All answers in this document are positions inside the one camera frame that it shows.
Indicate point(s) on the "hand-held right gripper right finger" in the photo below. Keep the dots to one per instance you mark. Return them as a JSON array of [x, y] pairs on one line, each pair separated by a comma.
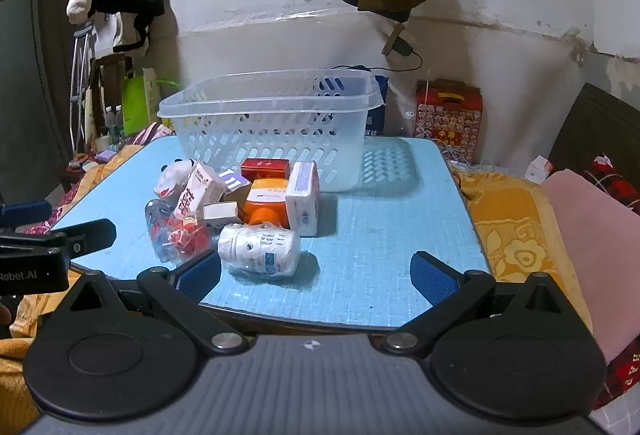
[[432, 280]]

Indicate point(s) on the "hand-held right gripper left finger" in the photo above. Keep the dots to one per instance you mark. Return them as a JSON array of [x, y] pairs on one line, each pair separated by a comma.
[[200, 272]]

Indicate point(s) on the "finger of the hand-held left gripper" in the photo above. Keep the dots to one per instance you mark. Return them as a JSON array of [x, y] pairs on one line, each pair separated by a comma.
[[22, 212], [90, 237]]

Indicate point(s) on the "clear bag with red contents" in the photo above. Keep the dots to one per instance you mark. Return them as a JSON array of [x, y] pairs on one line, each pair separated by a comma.
[[175, 235]]

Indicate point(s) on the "white medicine bottle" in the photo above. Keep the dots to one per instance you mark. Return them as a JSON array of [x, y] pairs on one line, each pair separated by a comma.
[[257, 249]]

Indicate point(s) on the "small white box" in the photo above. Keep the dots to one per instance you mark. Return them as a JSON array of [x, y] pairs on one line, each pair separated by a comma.
[[221, 213]]

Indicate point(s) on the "pink and white box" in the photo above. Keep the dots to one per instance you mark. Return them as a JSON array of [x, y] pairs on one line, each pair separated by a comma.
[[197, 190]]

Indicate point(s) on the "orange medicine box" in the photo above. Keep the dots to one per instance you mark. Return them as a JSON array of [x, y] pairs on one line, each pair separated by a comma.
[[266, 202]]

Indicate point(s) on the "purple and white box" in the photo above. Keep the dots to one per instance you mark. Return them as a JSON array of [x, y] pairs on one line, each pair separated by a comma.
[[232, 180]]

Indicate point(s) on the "panda print packet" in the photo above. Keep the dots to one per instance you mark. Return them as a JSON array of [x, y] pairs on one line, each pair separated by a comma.
[[172, 177]]

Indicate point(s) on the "red cigarette box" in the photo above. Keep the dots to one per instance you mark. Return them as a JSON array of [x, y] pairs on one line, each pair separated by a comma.
[[265, 169]]

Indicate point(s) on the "white box with blue print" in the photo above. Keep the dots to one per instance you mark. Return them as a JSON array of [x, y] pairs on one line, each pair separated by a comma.
[[302, 200]]

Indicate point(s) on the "clear plastic basket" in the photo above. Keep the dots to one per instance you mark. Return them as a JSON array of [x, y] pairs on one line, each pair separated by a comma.
[[270, 135]]

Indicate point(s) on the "yellow floral blanket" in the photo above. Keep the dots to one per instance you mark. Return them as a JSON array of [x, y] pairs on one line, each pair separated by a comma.
[[515, 235]]

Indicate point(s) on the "clear plastic bottle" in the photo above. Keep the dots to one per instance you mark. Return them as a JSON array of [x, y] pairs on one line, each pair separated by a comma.
[[119, 119], [108, 120]]

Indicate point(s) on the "metal crutch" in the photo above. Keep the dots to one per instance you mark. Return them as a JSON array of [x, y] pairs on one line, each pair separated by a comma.
[[80, 85]]

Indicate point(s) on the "small white carton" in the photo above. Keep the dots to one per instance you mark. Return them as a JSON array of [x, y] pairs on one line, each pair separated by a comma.
[[539, 169]]

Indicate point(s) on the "red patterned gift box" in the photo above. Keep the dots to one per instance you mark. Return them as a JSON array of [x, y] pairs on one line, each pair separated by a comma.
[[447, 120]]

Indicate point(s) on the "pink blanket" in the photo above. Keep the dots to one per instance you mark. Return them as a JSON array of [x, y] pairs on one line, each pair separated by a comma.
[[595, 240]]

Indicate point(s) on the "blue fabric bag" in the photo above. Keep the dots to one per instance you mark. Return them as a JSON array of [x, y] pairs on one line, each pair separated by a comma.
[[380, 115]]

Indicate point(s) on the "red and black floral cloth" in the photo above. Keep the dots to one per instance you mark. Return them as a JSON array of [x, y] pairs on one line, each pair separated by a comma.
[[617, 185]]

